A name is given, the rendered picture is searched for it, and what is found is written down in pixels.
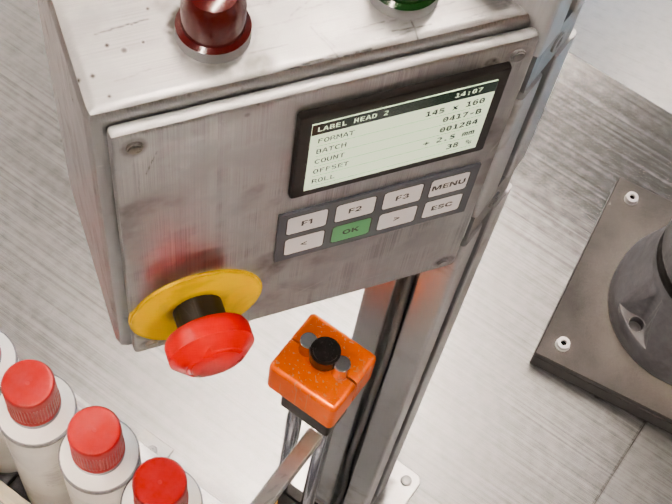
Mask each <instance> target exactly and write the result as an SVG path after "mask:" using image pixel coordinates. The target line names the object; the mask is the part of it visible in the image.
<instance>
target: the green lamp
mask: <svg viewBox="0 0 672 504"><path fill-rule="evenodd" d="M370 1H371V3H372V4H373V5H374V7H375V8H376V9H377V10H379V11H380V12H381V13H383V14H385V15H387V16H389V17H392V18H395V19H400V20H413V19H418V18H421V17H424V16H425V15H427V14H429V13H430V12H431V11H432V10H433V9H434V8H435V7H436V5H437V3H438V0H370Z"/></svg>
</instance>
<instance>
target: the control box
mask: <svg viewBox="0 0 672 504"><path fill-rule="evenodd" d="M37 3H38V9H39V14H40V20H41V26H42V31H43V37H44V42H45V48H46V53H47V59H48V64H49V70H50V76H51V81H52V87H53V92H54V98H55V103H56V109H57V114H58V120H59V126H60V131H61V137H62V142H63V148H64V153H65V159H66V164H67V170H68V176H69V181H70V186H71V190H72V193H73V196H74V200H75V203H76V206H77V210H78V213H79V217H80V220H81V223H82V227H83V230H84V233H85V237H86V240H87V243H88V247H89V250H90V253H91V257H92V260H93V263H94V267H95V270H96V273H97V277H98V280H99V283H100V287H101V290H102V293H103V297H104V300H105V303H106V307H107V310H108V313H109V317H110V320H111V323H112V327H113V330H114V333H115V337H116V339H117V340H118V341H119V342H120V343H121V344H122V345H131V344H132V345H133V349H134V350H135V351H136V352H140V351H144V350H147V349H151V348H155V347H158V346H162V345H165V343H166V340H167V338H168V337H169V336H170V335H171V334H172V333H173V332H174V331H175V330H176V329H177V327H176V323H175V320H174V317H173V311H174V309H175V308H176V307H177V306H178V305H179V304H181V303H182V302H184V301H186V300H188V299H190V298H193V297H196V296H200V295H207V294H212V295H217V296H219V297H220V298H221V300H222V303H223V306H224V308H225V311H226V312H230V313H237V314H240V315H242V316H243V317H244V318H246V319H247V320H248V321H251V320H254V319H258V318H261V317H265V316H269V315H272V314H276V313H279V312H283V311H286V310H290V309H293V308H297V307H301V306H304V305H308V304H311V303H315V302H318V301H322V300H325V299H329V298H333V297H336V296H340V295H343V294H347V293H350V292H354V291H358V290H361V289H365V288H368V287H372V286H375V285H379V284H382V283H386V282H390V281H393V280H397V279H400V278H404V277H407V276H411V275H414V274H418V273H422V272H425V271H429V270H432V269H436V268H439V267H443V266H447V265H450V264H452V263H454V260H455V258H456V255H457V253H458V250H459V247H460V245H461V242H462V239H463V237H464V234H465V232H466V229H467V226H468V224H469V221H470V218H471V216H472V213H473V211H474V208H475V205H476V203H477V200H478V197H479V195H480V192H481V190H482V187H483V184H484V182H485V179H486V176H487V174H488V171H489V169H490V166H491V163H492V161H493V158H494V155H495V153H496V150H497V148H498V145H499V142H500V140H501V137H502V134H503V132H504V129H505V127H506V124H507V121H508V119H509V116H510V113H511V111H512V108H513V106H514V103H515V100H516V98H517V95H518V92H519V90H520V87H521V85H522V82H523V79H524V77H525V74H526V71H527V69H528V66H529V64H530V61H531V58H532V56H533V53H534V50H535V48H536V45H537V42H538V40H539V33H538V31H537V30H536V29H535V28H533V27H529V25H530V18H529V14H528V13H527V12H526V11H525V10H524V9H523V8H522V7H521V6H520V5H518V4H517V3H515V2H513V1H512V0H438V3H437V5H436V7H435V8H434V9H433V10H432V11H431V12H430V13H429V14H427V15H425V16H424V17H421V18H418V19H413V20H400V19H395V18H392V17H389V16H387V15H385V14H383V13H381V12H380V11H379V10H377V9H376V8H375V7H374V5H373V4H372V3H371V1H370V0H247V11H248V13H249V15H250V17H251V21H252V33H251V40H250V44H249V46H248V48H247V49H246V50H245V52H244V53H243V54H242V55H240V56H239V57H238V58H236V59H234V60H232V61H229V62H226V63H221V64H207V63H202V62H199V61H196V60H194V59H192V58H190V57H189V56H187V55H186V54H185V53H184V52H183V51H182V50H181V49H180V47H179V46H178V44H177V42H176V37H175V18H176V14H177V12H178V10H179V9H180V0H37ZM507 61H509V62H510V63H511V66H512V69H511V72H510V75H509V78H508V80H507V83H506V86H505V89H504V91H503V94H502V97H501V100H500V103H499V105H498V108H497V111H496V114H495V116H494V119H493V122H492V125H491V127H490V130H489V133H488V136H487V138H486V141H485V144H484V147H483V149H481V150H479V151H475V152H471V153H467V154H463V155H459V156H456V157H452V158H448V159H444V160H440V161H436V162H432V163H429V164H425V165H421V166H417V167H413V168H409V169H405V170H402V171H398V172H394V173H390V174H386V175H382V176H378V177H375V178H371V179H367V180H363V181H359V182H355V183H351V184H348V185H344V186H340V187H336V188H332V189H328V190H324V191H321V192H317V193H313V194H309V195H305V196H301V197H297V198H293V199H291V198H290V197H289V194H288V189H289V181H290V172H291V164H292V155H293V147H294V138H295V130H296V121H297V114H298V113H299V112H301V111H305V110H309V109H313V108H317V107H321V106H326V105H330V104H334V103H338V102H342V101H346V100H350V99H355V98H359V97H363V96H367V95H371V94H375V93H379V92H383V91H388V90H392V89H396V88H400V87H404V86H408V85H412V84H416V83H421V82H425V81H429V80H433V79H437V78H441V77H445V76H450V75H454V74H458V73H462V72H466V71H470V70H474V69H478V68H483V67H487V66H491V65H495V64H499V63H503V62H507ZM478 162H481V167H480V170H479V172H478V175H477V178H476V180H475V183H474V186H473V189H472V191H471V194H470V197H469V199H468V202H467V205H466V208H465V210H464V211H463V212H459V213H456V214H452V215H448V216H445V217H441V218H437V219H434V220H430V221H426V222H422V223H419V224H415V225H411V226H408V227H404V228H400V229H397V230H393V231H389V232H386V233H382V234H378V235H374V236H371V237H367V238H363V239H360V240H356V241H352V242H349V243H345V244H341V245H338V246H334V247H330V248H326V249H323V250H319V251H315V252H312V253H308V254H304V255H301V256H297V257H293V258H290V259H286V260H282V261H278V262H275V263H274V251H275V242H276V232H277V223H278V215H279V214H283V213H287V212H291V211H294V210H298V209H302V208H306V207H310V206H313V205H317V204H321V203H325V202H329V201H333V200H336V199H340V198H344V197H348V196H352V195H356V194H359V193H363V192H367V191H371V190H375V189H378V188H382V187H386V186H390V185H394V184H398V183H401V182H405V181H409V180H413V179H417V178H421V177H424V176H428V175H432V174H436V173H440V172H443V171H447V170H451V169H455V168H459V167H463V166H466V165H470V164H474V163H478Z"/></svg>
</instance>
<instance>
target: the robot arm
mask: <svg viewBox="0 0 672 504"><path fill-rule="evenodd" d="M608 309H609V316H610V320H611V323H612V326H613V329H614V331H615V334H616V336H617V338H618V339H619V341H620V343H621V345H622V346H623V348H624V349H625V350H626V352H627V353H628V354H629V355H630V356H631V358H632V359H633V360H634V361H635V362H636V363H637V364H638V365H640V366H641V367H642V368H643V369H644V370H646V371H647V372H648V373H650V374H651V375H653V376H654V377H656V378H658V379H660V380H662V381H663V382H666V383H668V384H670V385H672V219H671V221H670V222H669V224H668V225H666V226H665V227H663V228H661V229H659V230H656V231H654V232H652V233H650V234H648V235H646V236H645V237H643V238H642V239H640V240H639V241H638V242H637V243H635V244H634V245H633V246H632V247H631V248H630V249H629V251H628V252H627V253H626V254H625V256H624V257H623V259H622V260H621V262H620V264H619V265H618V267H617V269H616V270H615V272H614V275H613V277H612V280H611V283H610V287H609V293H608Z"/></svg>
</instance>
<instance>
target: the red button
mask: <svg viewBox="0 0 672 504"><path fill-rule="evenodd" d="M173 317H174V320H175V323H176V327H177V329H176V330H175V331H174V332H173V333H172V334H171V335H170V336H169V337H168V338H167V340H166V343H165V348H164V350H165V354H166V357H167V360H168V363H169V367H170V368H171V369H172V370H174V371H176V372H179V373H182V374H185V375H188V376H191V377H195V378H203V377H209V376H214V375H217V374H220V373H223V372H225V371H227V370H230V369H231V368H233V367H235V366H236V365H238V364H239V363H240V362H241V361H242V360H243V359H244V357H245V356H246V354H247V353H248V351H249V350H250V348H251V347H252V345H253V343H254V335H253V332H252V329H251V327H250V324H249V322H248V320H247V319H246V318H244V317H243V316H242V315H240V314H237V313H230V312H226V311H225V308H224V306H223V303H222V300H221V298H220V297H219V296H217V295H212V294H207V295H200V296H196V297H193V298H190V299H188V300H186V301H184V302H182V303H181V304H179V305H178V306H177V307H176V308H175V309H174V311H173Z"/></svg>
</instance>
